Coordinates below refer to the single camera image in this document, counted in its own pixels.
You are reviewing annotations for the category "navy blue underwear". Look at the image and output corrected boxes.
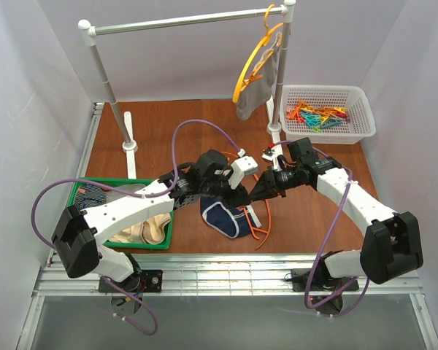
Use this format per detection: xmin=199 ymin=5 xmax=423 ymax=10
xmin=200 ymin=197 xmax=262 ymax=239

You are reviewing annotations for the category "orange plastic hanger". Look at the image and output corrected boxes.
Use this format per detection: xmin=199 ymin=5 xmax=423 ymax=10
xmin=220 ymin=152 xmax=272 ymax=251

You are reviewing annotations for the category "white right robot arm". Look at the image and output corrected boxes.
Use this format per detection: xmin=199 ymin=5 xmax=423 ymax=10
xmin=249 ymin=138 xmax=423 ymax=284

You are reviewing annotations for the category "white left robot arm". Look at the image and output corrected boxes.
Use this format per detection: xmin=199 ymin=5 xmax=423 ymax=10
xmin=52 ymin=149 xmax=258 ymax=291

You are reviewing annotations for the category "beige underwear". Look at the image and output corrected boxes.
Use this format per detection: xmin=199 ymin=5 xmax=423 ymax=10
xmin=109 ymin=213 xmax=171 ymax=245

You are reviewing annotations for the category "grey hanging underwear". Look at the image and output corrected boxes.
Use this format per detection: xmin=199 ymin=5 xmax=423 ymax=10
xmin=236 ymin=32 xmax=283 ymax=120

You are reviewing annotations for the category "grey underwear in tray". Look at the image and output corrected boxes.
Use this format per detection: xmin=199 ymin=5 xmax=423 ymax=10
xmin=106 ymin=183 xmax=146 ymax=203

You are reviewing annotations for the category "striped blue underwear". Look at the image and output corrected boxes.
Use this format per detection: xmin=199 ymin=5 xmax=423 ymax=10
xmin=74 ymin=184 xmax=107 ymax=210

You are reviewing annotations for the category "yellow plastic hanger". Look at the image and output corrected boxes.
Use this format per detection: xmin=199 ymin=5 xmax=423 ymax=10
xmin=231 ymin=4 xmax=285 ymax=105

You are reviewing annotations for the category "teal clothespin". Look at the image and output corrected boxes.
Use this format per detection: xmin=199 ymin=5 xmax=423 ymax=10
xmin=319 ymin=118 xmax=343 ymax=128

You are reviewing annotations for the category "white plastic basket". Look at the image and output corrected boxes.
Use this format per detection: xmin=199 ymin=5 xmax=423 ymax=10
xmin=280 ymin=85 xmax=376 ymax=144

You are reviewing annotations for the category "green plastic tray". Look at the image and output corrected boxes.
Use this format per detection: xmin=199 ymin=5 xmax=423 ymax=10
xmin=68 ymin=178 xmax=173 ymax=250

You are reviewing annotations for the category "white clothes rack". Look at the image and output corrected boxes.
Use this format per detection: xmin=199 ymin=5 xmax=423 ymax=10
xmin=78 ymin=1 xmax=296 ymax=179

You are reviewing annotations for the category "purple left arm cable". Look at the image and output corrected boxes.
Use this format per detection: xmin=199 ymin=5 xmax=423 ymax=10
xmin=31 ymin=119 xmax=245 ymax=336

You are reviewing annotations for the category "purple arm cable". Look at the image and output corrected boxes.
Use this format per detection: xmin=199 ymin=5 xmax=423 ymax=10
xmin=31 ymin=119 xmax=245 ymax=336
xmin=273 ymin=140 xmax=370 ymax=311

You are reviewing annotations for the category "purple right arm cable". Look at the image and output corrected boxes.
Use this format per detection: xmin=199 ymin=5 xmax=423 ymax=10
xmin=273 ymin=140 xmax=370 ymax=311

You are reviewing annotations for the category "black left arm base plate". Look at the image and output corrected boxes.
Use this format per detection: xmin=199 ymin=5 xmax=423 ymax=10
xmin=109 ymin=269 xmax=164 ymax=294

